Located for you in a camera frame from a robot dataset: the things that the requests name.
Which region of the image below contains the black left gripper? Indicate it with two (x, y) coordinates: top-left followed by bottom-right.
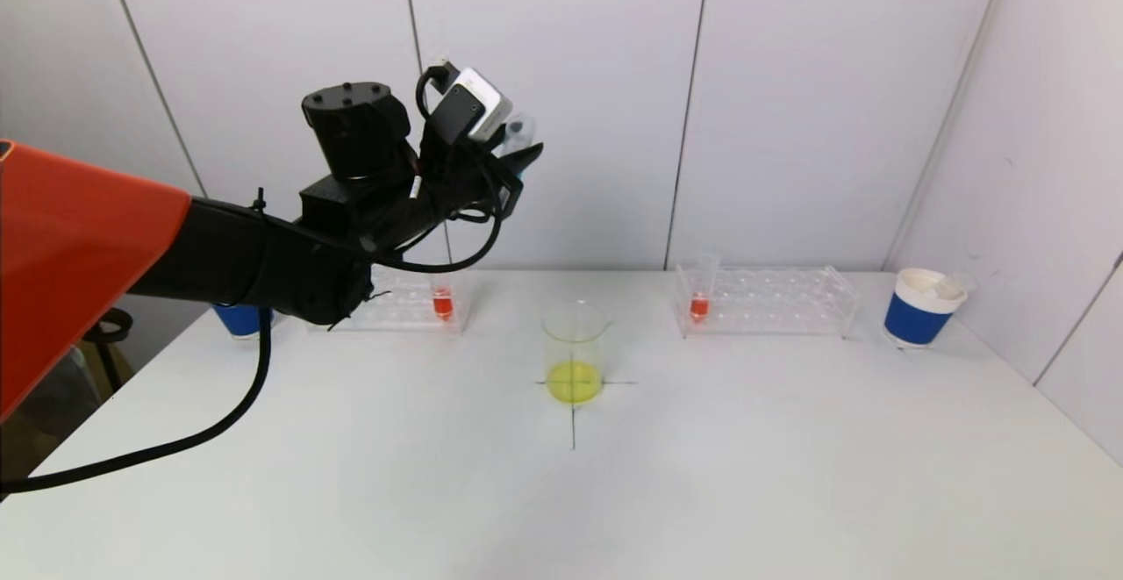
(419, 123), (544, 226)

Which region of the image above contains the test tube with blue liquid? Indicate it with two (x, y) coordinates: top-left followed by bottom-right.
(502, 112), (537, 181)

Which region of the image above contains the test tube with yellow pigment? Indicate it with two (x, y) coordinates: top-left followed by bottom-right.
(930, 270), (976, 303)

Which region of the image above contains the test tube with red liquid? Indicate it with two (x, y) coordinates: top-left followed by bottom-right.
(429, 269), (458, 324)
(688, 254), (721, 325)

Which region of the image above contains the clear acrylic test tube rack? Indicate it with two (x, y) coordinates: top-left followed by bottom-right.
(671, 266), (859, 341)
(338, 264), (473, 336)

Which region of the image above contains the clear glass beaker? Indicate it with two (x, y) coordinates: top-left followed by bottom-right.
(541, 300), (613, 405)

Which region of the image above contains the blue white paper cup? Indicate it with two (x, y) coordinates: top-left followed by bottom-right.
(212, 303), (275, 340)
(882, 269), (969, 352)

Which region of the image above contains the black chair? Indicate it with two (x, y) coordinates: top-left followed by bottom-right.
(83, 307), (134, 392)

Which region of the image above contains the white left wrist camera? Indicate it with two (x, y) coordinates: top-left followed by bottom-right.
(433, 66), (515, 146)

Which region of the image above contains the black looped camera cable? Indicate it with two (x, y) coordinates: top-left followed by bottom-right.
(373, 64), (526, 275)

